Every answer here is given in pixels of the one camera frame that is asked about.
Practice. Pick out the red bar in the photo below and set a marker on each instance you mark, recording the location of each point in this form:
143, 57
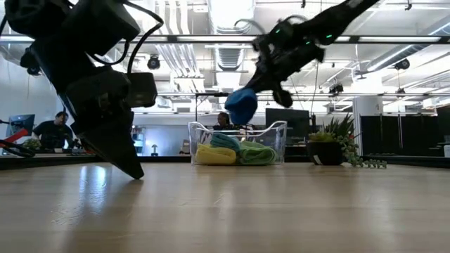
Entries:
15, 136

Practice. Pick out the small mushroom lamp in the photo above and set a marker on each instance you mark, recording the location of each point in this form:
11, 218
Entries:
154, 151

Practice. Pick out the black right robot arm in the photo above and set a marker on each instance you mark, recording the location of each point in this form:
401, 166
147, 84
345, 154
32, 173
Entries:
337, 17

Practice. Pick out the black computer monitor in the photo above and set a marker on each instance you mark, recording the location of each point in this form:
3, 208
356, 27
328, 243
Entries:
288, 123

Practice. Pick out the black partition panels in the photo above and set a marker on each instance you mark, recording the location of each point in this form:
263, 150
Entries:
415, 133

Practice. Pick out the blue storage shelf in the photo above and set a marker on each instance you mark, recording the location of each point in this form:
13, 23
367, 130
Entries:
139, 140

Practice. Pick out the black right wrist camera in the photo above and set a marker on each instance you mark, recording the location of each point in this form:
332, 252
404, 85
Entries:
283, 98

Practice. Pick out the silver ceiling air duct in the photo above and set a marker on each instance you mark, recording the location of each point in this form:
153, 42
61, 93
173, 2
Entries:
230, 56

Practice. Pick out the blue microfiber towel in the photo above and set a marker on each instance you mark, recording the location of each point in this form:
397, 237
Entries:
240, 105

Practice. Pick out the potted succulent plant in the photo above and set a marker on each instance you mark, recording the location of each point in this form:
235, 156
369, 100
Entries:
325, 152

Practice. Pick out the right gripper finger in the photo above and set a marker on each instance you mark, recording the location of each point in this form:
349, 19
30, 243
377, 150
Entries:
262, 84

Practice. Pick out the black ceiling-hung camera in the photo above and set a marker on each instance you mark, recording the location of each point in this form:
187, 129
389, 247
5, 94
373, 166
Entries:
153, 63
335, 88
34, 71
401, 64

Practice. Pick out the yellow microfiber towel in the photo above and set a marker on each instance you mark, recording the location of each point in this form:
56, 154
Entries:
214, 156

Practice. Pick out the clear plastic bin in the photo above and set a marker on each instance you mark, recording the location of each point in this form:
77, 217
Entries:
281, 140

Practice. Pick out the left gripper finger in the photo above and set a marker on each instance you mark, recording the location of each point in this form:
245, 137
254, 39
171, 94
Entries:
116, 151

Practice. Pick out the person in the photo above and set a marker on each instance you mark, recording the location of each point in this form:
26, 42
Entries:
52, 133
223, 121

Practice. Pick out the small round green plant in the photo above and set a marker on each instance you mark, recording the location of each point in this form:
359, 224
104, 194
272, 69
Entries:
32, 144

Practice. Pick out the teal microfiber towel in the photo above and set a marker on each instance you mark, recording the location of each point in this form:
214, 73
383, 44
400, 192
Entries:
225, 140

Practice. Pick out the green microfiber towel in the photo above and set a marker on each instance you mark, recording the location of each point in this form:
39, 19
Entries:
256, 154

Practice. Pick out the tilted computer monitor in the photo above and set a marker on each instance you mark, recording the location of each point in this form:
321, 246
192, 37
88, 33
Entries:
22, 123

